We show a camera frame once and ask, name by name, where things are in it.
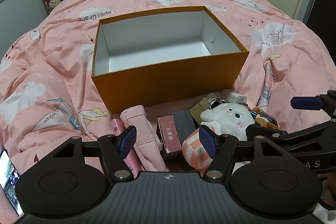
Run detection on grey small box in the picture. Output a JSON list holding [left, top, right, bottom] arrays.
[[172, 110, 196, 139]]

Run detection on white charger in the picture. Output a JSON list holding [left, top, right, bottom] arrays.
[[221, 89, 247, 106]]

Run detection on orange cardboard box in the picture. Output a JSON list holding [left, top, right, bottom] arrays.
[[91, 5, 250, 114]]

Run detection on white and pink plush toy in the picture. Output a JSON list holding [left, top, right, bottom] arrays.
[[182, 103, 256, 170]]

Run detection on gold small box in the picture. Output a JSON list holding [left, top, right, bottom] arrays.
[[189, 93, 218, 119]]

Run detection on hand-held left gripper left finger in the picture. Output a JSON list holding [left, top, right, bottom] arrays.
[[51, 126, 137, 180]]

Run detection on pink utility knife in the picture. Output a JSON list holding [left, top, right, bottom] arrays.
[[111, 119, 139, 177]]

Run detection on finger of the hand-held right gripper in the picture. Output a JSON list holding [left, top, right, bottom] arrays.
[[290, 90, 336, 119], [247, 119, 336, 159]]

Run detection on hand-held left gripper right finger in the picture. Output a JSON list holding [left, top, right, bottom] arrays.
[[199, 125, 289, 180]]

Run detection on maroon small box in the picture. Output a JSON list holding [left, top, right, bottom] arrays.
[[157, 116, 184, 160]]

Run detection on brown raccoon plush keychain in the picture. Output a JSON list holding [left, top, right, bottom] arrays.
[[249, 107, 279, 130]]

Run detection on pink printed blanket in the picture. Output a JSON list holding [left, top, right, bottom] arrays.
[[0, 0, 336, 189]]

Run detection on pink fabric pouch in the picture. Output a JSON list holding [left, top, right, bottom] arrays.
[[120, 105, 167, 172]]

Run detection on smartphone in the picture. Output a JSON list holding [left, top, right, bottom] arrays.
[[0, 150, 24, 216]]

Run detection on metal key ring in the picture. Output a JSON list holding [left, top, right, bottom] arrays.
[[209, 98, 226, 109]]

